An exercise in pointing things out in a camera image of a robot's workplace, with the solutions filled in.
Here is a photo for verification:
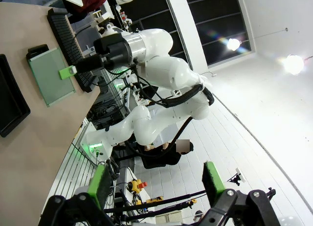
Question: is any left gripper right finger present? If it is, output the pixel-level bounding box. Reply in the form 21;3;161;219
197;161;282;226

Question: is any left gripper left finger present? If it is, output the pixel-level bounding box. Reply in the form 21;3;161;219
38;163;115;226

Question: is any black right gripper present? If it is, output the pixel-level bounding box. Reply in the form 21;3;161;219
58;32;134;80

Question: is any green circuit board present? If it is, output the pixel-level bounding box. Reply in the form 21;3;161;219
27;47;77;107

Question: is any black plastic ESD tray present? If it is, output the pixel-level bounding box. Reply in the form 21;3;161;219
0;53;31;138
25;44;49;61

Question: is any black slotted board rack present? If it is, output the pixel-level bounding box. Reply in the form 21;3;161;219
46;8;100;93

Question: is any yellow emergency stop button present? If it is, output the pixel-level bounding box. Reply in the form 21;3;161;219
127;178;148;194

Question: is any person in black clothes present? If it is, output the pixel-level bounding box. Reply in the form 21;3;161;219
140;138;194;170

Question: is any person in red shirt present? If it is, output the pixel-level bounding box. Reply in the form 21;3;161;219
61;0;110;24

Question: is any round ceiling light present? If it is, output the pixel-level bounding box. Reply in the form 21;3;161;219
282;54;306;76

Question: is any black cable bundle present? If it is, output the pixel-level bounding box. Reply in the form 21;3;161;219
87;98;128;131

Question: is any dark glass window wall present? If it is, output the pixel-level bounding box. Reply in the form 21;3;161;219
117;0;252;68

